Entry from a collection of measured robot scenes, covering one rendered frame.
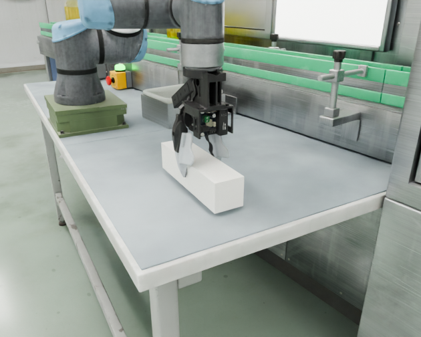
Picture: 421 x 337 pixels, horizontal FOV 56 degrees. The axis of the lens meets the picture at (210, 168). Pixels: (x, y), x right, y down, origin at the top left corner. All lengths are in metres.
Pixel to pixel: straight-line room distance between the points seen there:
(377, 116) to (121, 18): 0.62
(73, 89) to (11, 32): 6.13
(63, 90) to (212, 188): 0.69
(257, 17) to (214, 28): 0.85
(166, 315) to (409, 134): 0.54
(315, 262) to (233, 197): 0.93
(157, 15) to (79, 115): 0.53
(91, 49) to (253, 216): 0.72
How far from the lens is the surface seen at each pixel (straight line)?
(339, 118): 0.98
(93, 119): 1.21
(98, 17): 0.73
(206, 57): 0.68
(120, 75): 1.77
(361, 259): 1.47
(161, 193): 0.81
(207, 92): 0.68
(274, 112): 1.23
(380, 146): 1.04
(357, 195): 0.85
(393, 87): 1.02
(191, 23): 0.68
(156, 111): 1.26
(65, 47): 1.22
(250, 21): 1.55
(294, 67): 1.19
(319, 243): 1.56
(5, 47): 7.32
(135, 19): 0.75
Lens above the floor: 1.12
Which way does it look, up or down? 23 degrees down
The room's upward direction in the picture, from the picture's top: straight up
